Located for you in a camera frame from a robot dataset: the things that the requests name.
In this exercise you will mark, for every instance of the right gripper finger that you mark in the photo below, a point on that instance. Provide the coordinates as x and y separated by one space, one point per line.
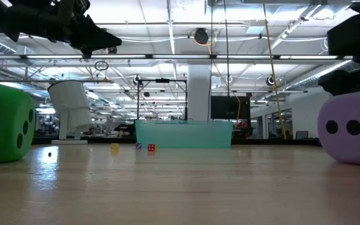
342 82

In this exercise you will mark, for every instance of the black metal table frame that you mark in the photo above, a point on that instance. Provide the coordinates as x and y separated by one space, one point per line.
261 141

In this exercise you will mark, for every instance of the small red translucent die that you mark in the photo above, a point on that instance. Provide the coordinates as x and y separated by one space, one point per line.
151 147

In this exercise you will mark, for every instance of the small purple translucent die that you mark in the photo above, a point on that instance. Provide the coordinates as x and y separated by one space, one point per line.
138 146

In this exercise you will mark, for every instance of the small yellow translucent die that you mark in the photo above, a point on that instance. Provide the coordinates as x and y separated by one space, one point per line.
114 148

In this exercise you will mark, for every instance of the black monitor screen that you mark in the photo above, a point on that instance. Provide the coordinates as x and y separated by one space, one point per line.
223 107

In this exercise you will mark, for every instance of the white cylindrical device on stand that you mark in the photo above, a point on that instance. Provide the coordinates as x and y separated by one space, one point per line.
70 103

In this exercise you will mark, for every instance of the long horizontal light bar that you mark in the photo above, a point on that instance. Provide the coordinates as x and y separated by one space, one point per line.
180 57

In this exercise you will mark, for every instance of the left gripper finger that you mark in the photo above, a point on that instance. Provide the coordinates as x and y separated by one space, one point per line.
102 45
89 31

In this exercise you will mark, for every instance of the large green foam die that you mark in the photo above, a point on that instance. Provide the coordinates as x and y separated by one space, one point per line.
2 125

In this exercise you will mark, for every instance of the large purple foam die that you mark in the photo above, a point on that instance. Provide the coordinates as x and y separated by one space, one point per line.
352 147

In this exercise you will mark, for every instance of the black rig frame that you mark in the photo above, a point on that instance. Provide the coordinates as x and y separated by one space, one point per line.
138 100

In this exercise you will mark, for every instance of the teal translucent plastic bin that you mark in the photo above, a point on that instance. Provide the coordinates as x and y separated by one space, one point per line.
183 134

